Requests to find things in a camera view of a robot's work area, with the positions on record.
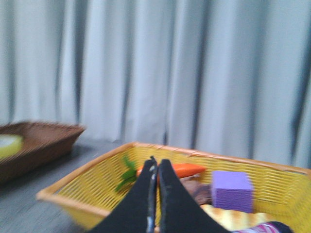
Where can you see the light grey curtain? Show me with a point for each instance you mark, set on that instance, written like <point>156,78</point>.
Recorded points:
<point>225,76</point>

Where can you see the yellow-clear packing tape roll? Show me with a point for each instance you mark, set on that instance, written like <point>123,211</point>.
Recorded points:
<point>10,144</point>

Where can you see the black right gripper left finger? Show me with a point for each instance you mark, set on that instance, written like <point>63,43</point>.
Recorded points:
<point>136,213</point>

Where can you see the orange toy carrot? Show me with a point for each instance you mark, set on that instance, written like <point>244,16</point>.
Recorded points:
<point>133,172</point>

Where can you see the brown lumpy toy item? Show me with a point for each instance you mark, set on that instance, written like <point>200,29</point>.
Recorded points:
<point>200,192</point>

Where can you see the brown wicker basket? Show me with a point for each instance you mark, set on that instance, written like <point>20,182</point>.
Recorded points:
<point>43,142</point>

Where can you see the toy bread loaf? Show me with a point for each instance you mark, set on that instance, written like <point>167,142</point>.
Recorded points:
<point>234,220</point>

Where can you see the pink striped dark object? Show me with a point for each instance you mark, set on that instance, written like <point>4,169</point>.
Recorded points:
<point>267,227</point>

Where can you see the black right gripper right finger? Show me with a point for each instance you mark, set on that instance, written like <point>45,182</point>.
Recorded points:
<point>179,211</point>

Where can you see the yellow woven plastic basket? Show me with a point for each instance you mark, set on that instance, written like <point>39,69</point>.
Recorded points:
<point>89,193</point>

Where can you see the purple foam cube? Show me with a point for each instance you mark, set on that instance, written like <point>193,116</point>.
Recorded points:
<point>232,191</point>

